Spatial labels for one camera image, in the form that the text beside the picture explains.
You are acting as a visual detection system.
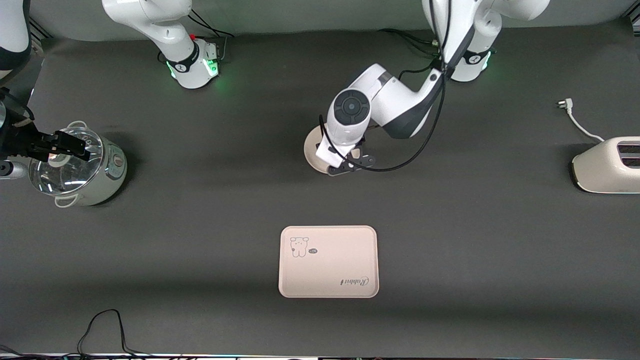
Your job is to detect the round beige plate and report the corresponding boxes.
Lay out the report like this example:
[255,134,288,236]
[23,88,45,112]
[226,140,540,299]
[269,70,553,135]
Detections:
[303,125,363,175]

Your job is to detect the beige rectangular tray rabbit print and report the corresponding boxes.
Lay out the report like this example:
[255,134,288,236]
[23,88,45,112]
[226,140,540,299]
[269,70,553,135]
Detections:
[278,225,380,299]

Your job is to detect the glass pot lid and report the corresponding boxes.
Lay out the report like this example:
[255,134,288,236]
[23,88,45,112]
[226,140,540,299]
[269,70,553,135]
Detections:
[28,126,105,196]

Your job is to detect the grey electric cooking pot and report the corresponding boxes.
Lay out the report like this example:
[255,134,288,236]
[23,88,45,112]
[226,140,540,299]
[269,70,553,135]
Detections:
[28,120,128,208]

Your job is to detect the white toaster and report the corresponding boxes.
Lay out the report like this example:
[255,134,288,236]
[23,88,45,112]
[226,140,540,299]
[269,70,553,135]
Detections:
[571,136,640,195]

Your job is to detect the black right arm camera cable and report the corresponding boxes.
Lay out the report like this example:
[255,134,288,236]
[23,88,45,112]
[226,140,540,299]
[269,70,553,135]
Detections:
[0,87,35,124]

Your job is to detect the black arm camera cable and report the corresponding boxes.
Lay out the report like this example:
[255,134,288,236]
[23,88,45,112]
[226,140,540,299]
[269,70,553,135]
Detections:
[0,87,35,124]
[318,0,453,173]

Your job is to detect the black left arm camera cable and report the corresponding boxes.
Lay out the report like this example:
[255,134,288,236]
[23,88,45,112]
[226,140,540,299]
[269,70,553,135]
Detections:
[318,0,453,173]

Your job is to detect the black left base cables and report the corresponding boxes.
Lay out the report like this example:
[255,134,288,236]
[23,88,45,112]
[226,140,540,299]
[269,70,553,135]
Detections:
[377,28,443,60]

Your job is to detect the black base cables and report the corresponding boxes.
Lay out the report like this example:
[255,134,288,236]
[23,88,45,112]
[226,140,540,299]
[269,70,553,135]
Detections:
[187,9,235,64]
[377,28,443,60]

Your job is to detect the thin black cable loop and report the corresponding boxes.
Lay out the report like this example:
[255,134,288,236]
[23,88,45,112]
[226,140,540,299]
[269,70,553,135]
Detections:
[77,309,151,359]

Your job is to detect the black right base cables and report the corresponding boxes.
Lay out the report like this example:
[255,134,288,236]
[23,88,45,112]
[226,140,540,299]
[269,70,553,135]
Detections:
[187,9,235,64]

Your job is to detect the white toaster power cable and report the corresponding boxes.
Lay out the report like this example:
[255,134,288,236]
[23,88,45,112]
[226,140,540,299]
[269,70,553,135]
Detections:
[557,98,607,144]

